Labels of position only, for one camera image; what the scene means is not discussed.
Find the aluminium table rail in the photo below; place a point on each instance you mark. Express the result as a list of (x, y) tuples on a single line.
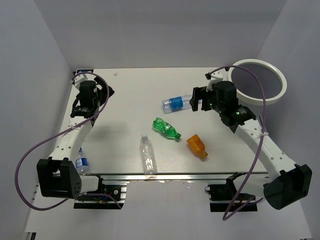
[(168, 177)]

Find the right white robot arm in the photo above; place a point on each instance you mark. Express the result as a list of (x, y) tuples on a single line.
[(288, 182)]

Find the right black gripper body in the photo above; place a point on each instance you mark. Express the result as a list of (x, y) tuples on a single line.
[(215, 106)]

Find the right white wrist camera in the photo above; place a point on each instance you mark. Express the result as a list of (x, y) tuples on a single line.
[(214, 77)]

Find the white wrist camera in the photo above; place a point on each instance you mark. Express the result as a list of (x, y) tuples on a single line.
[(77, 80), (214, 77)]

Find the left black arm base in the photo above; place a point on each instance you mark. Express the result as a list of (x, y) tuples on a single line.
[(110, 195)]

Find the small blue label bottle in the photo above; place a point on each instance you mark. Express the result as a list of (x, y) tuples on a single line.
[(81, 163)]

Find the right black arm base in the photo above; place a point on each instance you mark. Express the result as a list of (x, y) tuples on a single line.
[(220, 196)]

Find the blue label water bottle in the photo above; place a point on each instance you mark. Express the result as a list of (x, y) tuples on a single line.
[(176, 104)]

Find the blue table corner sticker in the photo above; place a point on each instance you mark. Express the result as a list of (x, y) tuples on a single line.
[(84, 71)]

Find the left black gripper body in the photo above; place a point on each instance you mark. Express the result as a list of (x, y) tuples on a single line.
[(98, 100)]

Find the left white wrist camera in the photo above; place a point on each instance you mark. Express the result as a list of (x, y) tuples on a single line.
[(77, 80)]

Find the clear plastic bottle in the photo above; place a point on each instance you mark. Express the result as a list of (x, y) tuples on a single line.
[(147, 156)]

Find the green plastic bottle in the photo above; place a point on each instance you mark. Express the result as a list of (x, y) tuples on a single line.
[(165, 129)]

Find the white round bin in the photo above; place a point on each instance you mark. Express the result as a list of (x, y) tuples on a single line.
[(256, 80)]

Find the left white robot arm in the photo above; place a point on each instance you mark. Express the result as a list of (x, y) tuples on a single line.
[(58, 176)]

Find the orange plastic bottle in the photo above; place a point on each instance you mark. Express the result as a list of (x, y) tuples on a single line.
[(197, 146)]

